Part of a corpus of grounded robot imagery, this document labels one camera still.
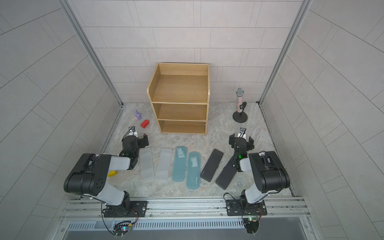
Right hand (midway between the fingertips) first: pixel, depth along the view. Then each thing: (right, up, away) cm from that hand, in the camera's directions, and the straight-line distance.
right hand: (241, 133), depth 94 cm
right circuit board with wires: (-3, -39, -26) cm, 47 cm away
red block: (-65, +6, +8) cm, 65 cm away
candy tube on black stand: (+3, +10, +14) cm, 17 cm away
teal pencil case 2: (-30, -21, -11) cm, 39 cm away
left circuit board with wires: (-62, -40, -26) cm, 79 cm away
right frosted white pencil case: (-48, -20, -11) cm, 53 cm away
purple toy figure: (-71, +11, +11) cm, 72 cm away
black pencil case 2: (-11, -21, -12) cm, 26 cm away
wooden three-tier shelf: (-37, +23, -13) cm, 46 cm away
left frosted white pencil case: (-58, -17, -9) cm, 60 cm away
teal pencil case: (-39, -18, -10) cm, 44 cm away
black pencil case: (-20, -17, -9) cm, 28 cm away
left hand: (-65, 0, 0) cm, 65 cm away
